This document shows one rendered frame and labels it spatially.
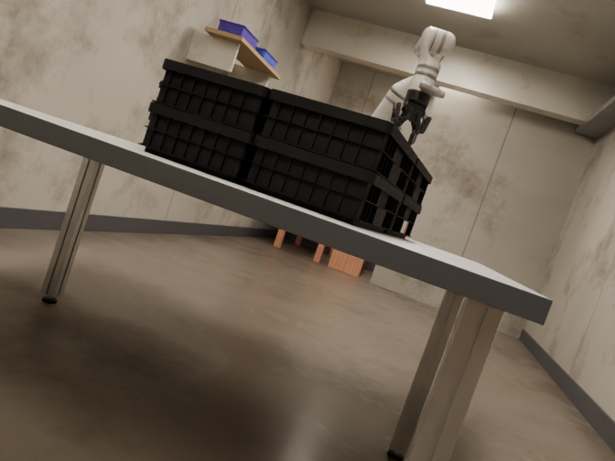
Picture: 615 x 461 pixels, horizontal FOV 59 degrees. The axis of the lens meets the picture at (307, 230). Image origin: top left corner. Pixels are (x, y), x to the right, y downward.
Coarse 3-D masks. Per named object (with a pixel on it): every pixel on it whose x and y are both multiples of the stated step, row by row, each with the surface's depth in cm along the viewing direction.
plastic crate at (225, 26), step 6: (222, 24) 416; (228, 24) 415; (234, 24) 413; (222, 30) 416; (228, 30) 415; (234, 30) 413; (240, 30) 412; (246, 30) 417; (246, 36) 420; (252, 36) 429; (252, 42) 432
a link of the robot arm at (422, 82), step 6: (414, 78) 168; (420, 78) 166; (426, 78) 166; (432, 78) 166; (414, 84) 167; (420, 84) 162; (426, 84) 161; (432, 84) 167; (420, 90) 166; (426, 90) 163; (432, 90) 162; (438, 90) 163; (438, 96) 165
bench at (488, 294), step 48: (96, 144) 99; (192, 192) 94; (240, 192) 92; (336, 240) 88; (384, 240) 89; (48, 288) 213; (480, 288) 82; (528, 288) 99; (432, 336) 178; (480, 336) 87; (432, 432) 88
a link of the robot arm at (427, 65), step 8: (424, 32) 167; (432, 32) 165; (424, 40) 166; (432, 40) 166; (424, 48) 166; (424, 56) 166; (424, 64) 166; (432, 64) 166; (416, 72) 168; (424, 72) 166; (432, 72) 166
